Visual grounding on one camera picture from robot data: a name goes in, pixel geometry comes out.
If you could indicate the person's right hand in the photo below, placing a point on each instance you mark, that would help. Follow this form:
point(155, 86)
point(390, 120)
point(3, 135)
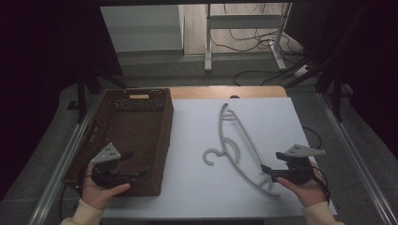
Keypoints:
point(308, 192)

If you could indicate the person's left hand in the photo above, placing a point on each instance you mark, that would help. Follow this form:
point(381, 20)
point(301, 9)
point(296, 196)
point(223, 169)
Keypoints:
point(97, 195)

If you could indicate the white power strip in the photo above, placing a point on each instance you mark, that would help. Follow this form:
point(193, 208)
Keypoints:
point(302, 70)

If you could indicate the black tripod stand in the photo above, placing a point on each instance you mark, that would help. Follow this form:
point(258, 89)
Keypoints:
point(337, 93)
point(82, 93)

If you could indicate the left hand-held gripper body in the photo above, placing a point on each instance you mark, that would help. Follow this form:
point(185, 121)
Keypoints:
point(106, 154)

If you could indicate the brown woven basket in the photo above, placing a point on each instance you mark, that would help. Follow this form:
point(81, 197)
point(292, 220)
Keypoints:
point(137, 131)

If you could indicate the white metal desk frame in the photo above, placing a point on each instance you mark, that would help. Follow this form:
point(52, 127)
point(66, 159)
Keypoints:
point(244, 22)

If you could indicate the white table mat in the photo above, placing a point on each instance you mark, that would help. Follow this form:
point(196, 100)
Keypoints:
point(194, 175)

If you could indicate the white clothes hanger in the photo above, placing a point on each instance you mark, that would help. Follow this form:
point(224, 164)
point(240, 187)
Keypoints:
point(222, 131)

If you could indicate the aluminium rail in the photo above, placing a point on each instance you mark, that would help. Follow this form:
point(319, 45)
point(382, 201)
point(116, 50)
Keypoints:
point(62, 165)
point(356, 156)

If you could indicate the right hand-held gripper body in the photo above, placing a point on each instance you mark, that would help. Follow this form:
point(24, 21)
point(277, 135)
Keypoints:
point(300, 151)

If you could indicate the dark round table grommet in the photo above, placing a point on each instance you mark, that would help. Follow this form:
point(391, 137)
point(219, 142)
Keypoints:
point(234, 96)

